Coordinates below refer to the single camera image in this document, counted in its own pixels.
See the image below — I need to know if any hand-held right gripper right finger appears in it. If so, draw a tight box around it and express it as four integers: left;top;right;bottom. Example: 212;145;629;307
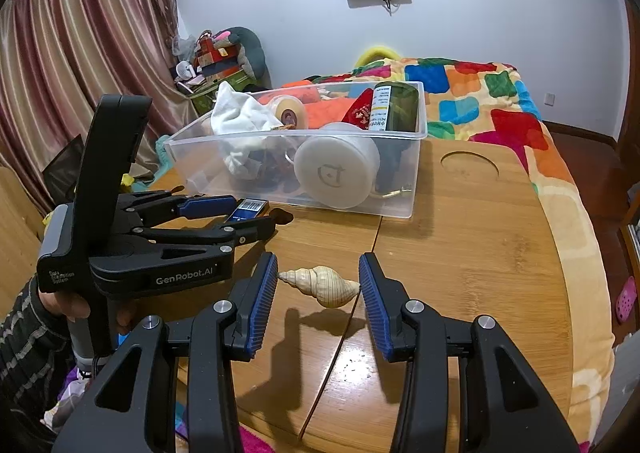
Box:
358;252;581;453

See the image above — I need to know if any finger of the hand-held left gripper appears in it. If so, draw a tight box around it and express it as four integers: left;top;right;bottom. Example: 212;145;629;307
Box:
132;215;279;250
120;190;238;227

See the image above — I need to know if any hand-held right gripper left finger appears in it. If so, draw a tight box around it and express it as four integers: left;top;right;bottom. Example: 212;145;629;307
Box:
52;252;279;453

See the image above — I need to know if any blue card box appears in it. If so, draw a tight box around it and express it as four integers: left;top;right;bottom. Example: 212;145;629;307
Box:
222;199;269;224

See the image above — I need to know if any cream conch shell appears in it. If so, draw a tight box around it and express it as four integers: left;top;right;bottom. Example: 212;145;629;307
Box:
278;266;362;308

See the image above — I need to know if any white round jar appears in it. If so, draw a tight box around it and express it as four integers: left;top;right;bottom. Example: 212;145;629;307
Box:
293;122;381;210

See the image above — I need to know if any clear plastic storage box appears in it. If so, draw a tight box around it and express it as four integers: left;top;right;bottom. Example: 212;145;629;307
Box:
164;80;430;220

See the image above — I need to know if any red velvet pouch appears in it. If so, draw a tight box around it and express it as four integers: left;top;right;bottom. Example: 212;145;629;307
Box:
345;92;373;130

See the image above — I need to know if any person's left forearm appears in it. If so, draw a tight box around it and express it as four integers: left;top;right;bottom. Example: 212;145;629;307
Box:
0;278;96;453

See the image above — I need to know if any wooden desktop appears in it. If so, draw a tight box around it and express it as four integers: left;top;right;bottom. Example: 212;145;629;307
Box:
120;136;576;453

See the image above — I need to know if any person's left hand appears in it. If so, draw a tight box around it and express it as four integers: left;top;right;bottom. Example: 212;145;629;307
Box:
40;290;137;336

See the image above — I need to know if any black bag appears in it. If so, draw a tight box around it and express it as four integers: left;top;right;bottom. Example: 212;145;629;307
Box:
42;133;87;201

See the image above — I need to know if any white cloth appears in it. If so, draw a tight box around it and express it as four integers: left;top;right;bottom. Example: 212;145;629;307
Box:
210;82;281;179

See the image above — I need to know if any green patterned box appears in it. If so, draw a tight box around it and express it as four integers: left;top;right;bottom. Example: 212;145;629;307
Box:
187;70;256;116

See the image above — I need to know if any gold tassel ornament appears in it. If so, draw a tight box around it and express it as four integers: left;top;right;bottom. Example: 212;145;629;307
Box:
372;186;414;200

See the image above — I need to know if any beige tape roll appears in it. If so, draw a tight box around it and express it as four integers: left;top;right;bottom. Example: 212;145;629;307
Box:
270;94;308;129

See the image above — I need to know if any magenta cloth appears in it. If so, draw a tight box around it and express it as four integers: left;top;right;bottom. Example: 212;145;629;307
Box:
172;420;306;453

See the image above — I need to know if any orange cloth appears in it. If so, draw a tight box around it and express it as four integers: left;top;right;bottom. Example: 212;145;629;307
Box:
282;78;371;129

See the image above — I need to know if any patchwork fabric bag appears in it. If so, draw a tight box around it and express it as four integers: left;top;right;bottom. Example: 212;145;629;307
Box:
192;33;241;76

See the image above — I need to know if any grey plush pillow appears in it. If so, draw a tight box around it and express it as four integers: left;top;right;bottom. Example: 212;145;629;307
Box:
227;26;268;81

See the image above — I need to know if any dark green bottle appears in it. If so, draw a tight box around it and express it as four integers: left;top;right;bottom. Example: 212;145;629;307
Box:
367;82;420;133

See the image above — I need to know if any striped brown curtain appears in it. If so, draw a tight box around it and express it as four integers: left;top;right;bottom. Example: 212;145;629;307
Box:
0;0;201;194

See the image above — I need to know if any colourful patchwork blanket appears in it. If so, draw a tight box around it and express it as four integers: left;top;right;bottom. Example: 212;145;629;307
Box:
280;57;616;439

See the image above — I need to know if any pink slipper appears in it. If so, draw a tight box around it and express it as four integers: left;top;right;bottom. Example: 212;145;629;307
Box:
615;275;639;324

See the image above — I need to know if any yellow ring cushion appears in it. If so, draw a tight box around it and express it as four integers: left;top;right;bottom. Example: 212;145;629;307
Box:
356;46;401;70

